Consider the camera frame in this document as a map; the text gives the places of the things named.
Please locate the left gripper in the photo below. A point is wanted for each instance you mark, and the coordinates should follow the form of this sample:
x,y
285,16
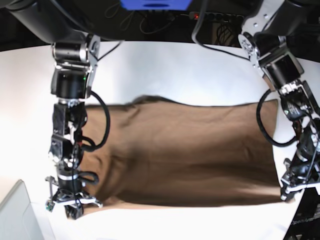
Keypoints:
x,y
297,177

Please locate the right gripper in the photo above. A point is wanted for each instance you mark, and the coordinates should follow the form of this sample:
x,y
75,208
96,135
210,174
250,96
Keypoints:
x,y
71,195

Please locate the brown t-shirt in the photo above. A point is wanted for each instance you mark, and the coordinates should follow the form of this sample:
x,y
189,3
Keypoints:
x,y
163,153

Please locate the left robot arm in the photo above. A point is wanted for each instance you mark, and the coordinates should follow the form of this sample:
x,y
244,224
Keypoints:
x,y
264,39

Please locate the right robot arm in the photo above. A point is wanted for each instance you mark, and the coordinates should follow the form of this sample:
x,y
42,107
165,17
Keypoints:
x,y
75,50

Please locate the grey plastic bin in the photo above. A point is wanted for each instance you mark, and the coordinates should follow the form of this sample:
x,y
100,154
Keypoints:
x,y
19,218

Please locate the black power strip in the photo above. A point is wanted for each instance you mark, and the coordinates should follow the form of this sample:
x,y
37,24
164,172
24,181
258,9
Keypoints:
x,y
217,17

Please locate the blue box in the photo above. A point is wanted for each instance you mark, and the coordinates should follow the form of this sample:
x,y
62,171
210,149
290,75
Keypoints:
x,y
141,5

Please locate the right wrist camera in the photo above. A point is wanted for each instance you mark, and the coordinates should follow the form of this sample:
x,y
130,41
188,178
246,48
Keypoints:
x,y
49,205

